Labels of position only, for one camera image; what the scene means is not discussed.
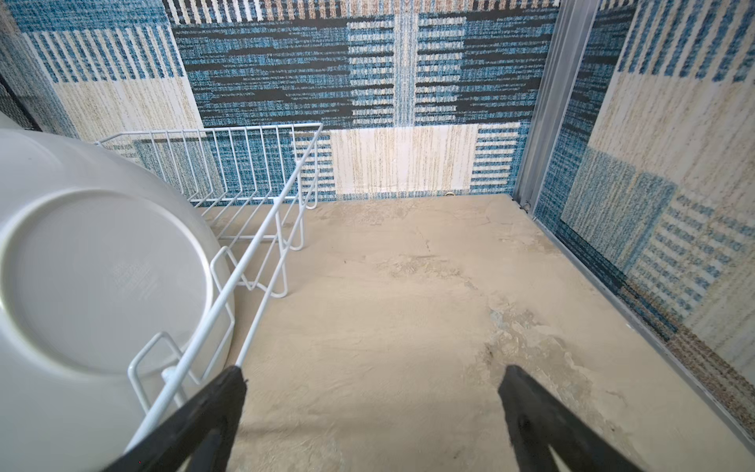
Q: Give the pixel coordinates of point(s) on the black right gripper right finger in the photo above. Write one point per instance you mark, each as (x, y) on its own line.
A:
(541, 428)

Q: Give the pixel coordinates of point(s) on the white wire dish rack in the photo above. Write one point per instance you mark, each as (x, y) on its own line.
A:
(253, 186)

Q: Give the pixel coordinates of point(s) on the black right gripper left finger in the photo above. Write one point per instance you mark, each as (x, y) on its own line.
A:
(197, 437)

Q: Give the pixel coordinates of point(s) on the white round plate rightmost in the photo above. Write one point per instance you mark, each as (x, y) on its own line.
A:
(106, 274)

